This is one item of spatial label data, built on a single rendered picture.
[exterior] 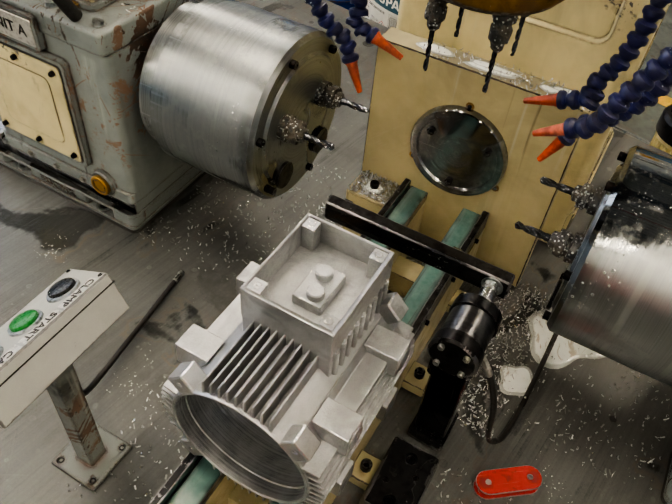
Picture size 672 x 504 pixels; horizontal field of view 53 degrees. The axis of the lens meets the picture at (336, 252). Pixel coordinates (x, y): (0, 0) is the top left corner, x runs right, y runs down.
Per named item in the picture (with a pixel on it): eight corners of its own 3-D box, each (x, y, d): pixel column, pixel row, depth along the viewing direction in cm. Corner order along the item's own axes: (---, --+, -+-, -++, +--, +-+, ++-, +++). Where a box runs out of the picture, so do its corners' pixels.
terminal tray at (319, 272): (302, 258, 74) (305, 211, 69) (388, 299, 71) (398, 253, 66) (238, 332, 67) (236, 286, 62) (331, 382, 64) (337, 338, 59)
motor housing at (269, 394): (270, 324, 87) (271, 219, 73) (402, 394, 81) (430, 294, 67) (169, 447, 75) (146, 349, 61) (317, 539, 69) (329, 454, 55)
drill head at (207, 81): (181, 79, 123) (166, -60, 105) (357, 152, 113) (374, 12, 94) (82, 151, 108) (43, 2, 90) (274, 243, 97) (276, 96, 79)
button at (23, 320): (35, 319, 69) (25, 306, 68) (51, 322, 68) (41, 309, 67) (12, 339, 67) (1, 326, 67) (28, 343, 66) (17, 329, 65)
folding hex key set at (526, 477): (476, 501, 85) (480, 495, 84) (469, 477, 88) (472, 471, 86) (542, 493, 87) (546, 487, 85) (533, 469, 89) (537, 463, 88)
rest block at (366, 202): (357, 216, 119) (364, 164, 110) (392, 232, 117) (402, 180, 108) (340, 237, 115) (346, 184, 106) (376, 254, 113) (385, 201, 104)
